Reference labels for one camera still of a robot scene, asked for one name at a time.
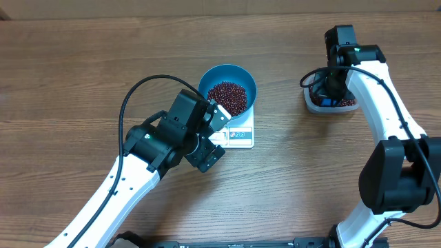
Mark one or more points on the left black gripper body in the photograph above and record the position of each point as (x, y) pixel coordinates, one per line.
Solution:
(204, 156)

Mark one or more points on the red adzuki beans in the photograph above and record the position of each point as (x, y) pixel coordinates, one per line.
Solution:
(317, 93)

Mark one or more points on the white digital kitchen scale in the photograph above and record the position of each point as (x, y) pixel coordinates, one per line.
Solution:
(238, 133)

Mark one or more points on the blue plastic measuring scoop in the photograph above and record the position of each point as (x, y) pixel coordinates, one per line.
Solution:
(329, 103)

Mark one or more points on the clear plastic food container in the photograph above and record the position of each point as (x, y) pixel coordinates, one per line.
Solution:
(326, 110)

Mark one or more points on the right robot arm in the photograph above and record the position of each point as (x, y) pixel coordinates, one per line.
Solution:
(403, 171)

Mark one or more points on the red beans in bowl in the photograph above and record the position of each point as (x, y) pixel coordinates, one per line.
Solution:
(231, 96)

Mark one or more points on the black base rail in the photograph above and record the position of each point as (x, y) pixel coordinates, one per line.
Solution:
(130, 239)

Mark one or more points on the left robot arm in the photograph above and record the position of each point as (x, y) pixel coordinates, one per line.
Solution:
(149, 151)

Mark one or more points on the teal metal bowl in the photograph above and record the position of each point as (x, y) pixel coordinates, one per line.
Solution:
(231, 73)

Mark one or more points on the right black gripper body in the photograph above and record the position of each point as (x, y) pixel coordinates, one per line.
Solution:
(334, 89)

